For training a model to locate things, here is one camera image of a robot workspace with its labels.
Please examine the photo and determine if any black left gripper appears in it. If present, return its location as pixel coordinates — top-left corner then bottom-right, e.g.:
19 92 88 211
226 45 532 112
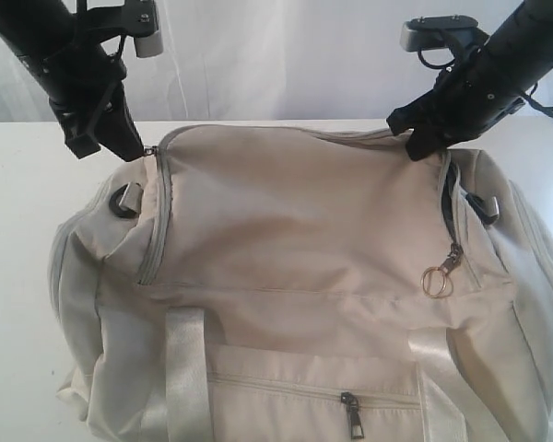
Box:
8 8 144 162

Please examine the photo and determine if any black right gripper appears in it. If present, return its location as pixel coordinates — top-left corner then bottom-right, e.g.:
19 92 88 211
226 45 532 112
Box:
386 27 528 161

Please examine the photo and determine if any beige duffel bag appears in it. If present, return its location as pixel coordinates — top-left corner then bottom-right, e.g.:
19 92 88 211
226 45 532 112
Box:
49 125 553 441

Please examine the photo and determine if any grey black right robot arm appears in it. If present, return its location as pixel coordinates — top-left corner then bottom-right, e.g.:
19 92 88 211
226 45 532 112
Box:
386 1 553 161

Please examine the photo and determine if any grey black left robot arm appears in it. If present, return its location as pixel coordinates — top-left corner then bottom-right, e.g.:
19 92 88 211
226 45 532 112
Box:
0 1 144 162

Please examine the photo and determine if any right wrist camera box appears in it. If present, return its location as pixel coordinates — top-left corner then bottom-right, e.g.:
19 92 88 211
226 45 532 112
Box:
400 15 478 52

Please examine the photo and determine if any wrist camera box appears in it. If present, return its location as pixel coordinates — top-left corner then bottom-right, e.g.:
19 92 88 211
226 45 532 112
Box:
400 15 478 52
80 0 165 59

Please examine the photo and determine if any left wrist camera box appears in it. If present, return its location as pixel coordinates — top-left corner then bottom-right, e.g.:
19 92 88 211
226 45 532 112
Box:
80 0 165 59

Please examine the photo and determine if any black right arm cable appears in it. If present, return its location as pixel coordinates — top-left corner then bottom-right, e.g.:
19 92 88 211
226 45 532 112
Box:
414 43 553 122

